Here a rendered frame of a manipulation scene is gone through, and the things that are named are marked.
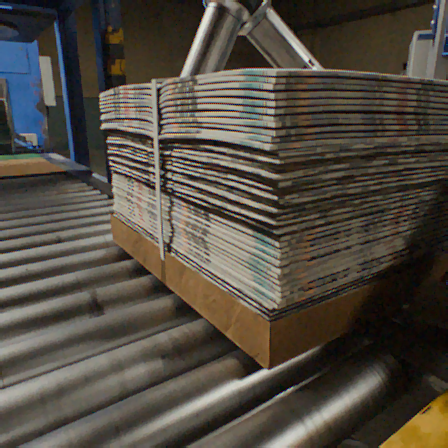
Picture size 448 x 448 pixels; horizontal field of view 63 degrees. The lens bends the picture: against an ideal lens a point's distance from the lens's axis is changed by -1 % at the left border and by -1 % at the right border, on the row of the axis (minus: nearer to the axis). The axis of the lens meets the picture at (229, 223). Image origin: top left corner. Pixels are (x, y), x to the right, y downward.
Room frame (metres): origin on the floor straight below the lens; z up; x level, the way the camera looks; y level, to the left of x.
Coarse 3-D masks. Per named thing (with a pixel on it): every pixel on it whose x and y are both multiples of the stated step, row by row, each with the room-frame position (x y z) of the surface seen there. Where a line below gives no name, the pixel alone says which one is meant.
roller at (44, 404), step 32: (128, 352) 0.28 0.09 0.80; (160, 352) 0.28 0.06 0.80; (192, 352) 0.29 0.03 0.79; (224, 352) 0.31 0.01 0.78; (32, 384) 0.24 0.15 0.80; (64, 384) 0.24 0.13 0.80; (96, 384) 0.25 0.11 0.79; (128, 384) 0.26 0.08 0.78; (0, 416) 0.21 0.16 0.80; (32, 416) 0.22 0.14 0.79; (64, 416) 0.23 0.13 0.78
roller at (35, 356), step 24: (120, 312) 0.34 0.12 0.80; (144, 312) 0.35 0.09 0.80; (168, 312) 0.36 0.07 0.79; (192, 312) 0.37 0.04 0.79; (48, 336) 0.30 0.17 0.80; (72, 336) 0.30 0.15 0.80; (96, 336) 0.31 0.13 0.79; (120, 336) 0.32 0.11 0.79; (144, 336) 0.33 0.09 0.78; (0, 360) 0.27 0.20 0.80; (24, 360) 0.27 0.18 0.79; (48, 360) 0.28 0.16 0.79; (72, 360) 0.29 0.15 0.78; (0, 384) 0.26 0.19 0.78
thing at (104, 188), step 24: (360, 336) 0.30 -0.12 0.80; (384, 336) 0.30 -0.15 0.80; (408, 336) 0.30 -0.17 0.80; (408, 360) 0.27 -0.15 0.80; (432, 360) 0.27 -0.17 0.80; (408, 384) 0.26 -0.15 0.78; (432, 384) 0.25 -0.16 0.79; (408, 408) 0.26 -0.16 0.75; (360, 432) 0.29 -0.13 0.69; (384, 432) 0.27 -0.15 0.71
